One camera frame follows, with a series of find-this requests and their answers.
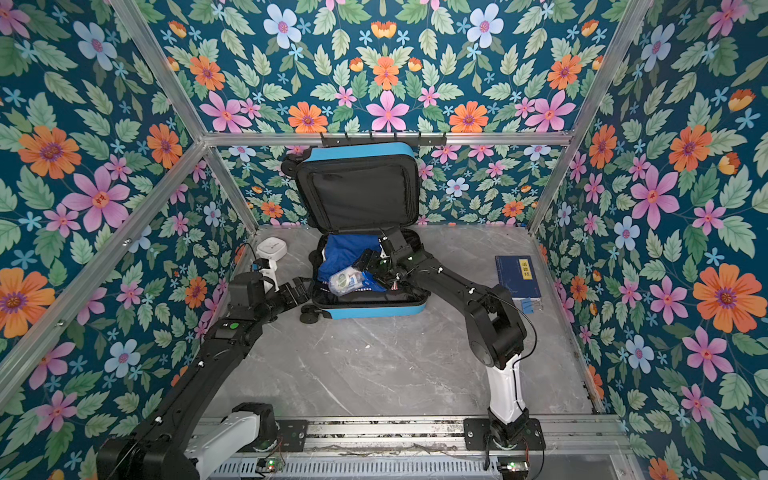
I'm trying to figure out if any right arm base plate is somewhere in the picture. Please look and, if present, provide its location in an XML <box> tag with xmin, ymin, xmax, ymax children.
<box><xmin>462</xmin><ymin>417</ymin><xmax>546</xmax><ymax>451</ymax></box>

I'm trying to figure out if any blue binder clip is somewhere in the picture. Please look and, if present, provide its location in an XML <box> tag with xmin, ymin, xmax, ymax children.
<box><xmin>520</xmin><ymin>298</ymin><xmax>535</xmax><ymax>315</ymax></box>

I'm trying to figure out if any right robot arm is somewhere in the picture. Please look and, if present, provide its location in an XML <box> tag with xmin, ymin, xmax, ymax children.
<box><xmin>373</xmin><ymin>228</ymin><xmax>529</xmax><ymax>448</ymax></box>

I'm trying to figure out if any dark blue book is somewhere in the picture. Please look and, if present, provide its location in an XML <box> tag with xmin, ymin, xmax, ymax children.
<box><xmin>495</xmin><ymin>255</ymin><xmax>541</xmax><ymax>300</ymax></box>

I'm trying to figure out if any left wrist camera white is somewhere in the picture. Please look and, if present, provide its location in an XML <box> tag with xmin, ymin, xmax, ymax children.
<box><xmin>258</xmin><ymin>258</ymin><xmax>279</xmax><ymax>292</ymax></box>

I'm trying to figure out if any clear jar blue lid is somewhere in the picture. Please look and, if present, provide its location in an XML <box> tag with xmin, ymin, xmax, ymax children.
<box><xmin>328</xmin><ymin>266</ymin><xmax>366</xmax><ymax>297</ymax></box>

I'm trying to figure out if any black coat hook rail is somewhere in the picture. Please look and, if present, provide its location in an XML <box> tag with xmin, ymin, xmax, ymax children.
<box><xmin>320</xmin><ymin>132</ymin><xmax>448</xmax><ymax>148</ymax></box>

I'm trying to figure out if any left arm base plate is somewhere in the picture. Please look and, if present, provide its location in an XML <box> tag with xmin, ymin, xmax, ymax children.
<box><xmin>263</xmin><ymin>420</ymin><xmax>309</xmax><ymax>453</ymax></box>

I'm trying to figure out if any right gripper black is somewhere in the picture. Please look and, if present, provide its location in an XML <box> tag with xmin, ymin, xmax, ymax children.
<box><xmin>352</xmin><ymin>248</ymin><xmax>400</xmax><ymax>287</ymax></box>

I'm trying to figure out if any white round device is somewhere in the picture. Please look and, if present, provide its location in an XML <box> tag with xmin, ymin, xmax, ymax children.
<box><xmin>256</xmin><ymin>237</ymin><xmax>288</xmax><ymax>262</ymax></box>

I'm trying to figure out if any blue suitcase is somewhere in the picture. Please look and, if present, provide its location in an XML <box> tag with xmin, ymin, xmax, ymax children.
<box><xmin>281</xmin><ymin>143</ymin><xmax>429</xmax><ymax>324</ymax></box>

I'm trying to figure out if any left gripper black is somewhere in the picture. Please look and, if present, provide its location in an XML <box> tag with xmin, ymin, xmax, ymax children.
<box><xmin>251</xmin><ymin>275</ymin><xmax>314</xmax><ymax>327</ymax></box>

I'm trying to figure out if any blue t-shirt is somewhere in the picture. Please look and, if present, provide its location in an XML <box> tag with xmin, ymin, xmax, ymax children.
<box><xmin>317</xmin><ymin>235</ymin><xmax>387</xmax><ymax>292</ymax></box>

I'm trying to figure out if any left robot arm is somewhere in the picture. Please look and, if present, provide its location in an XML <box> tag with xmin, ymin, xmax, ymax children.
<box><xmin>96</xmin><ymin>272</ymin><xmax>313</xmax><ymax>479</ymax></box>

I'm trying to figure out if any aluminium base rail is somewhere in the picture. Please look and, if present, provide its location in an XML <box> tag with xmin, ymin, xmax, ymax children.
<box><xmin>279</xmin><ymin>414</ymin><xmax>631</xmax><ymax>455</ymax></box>

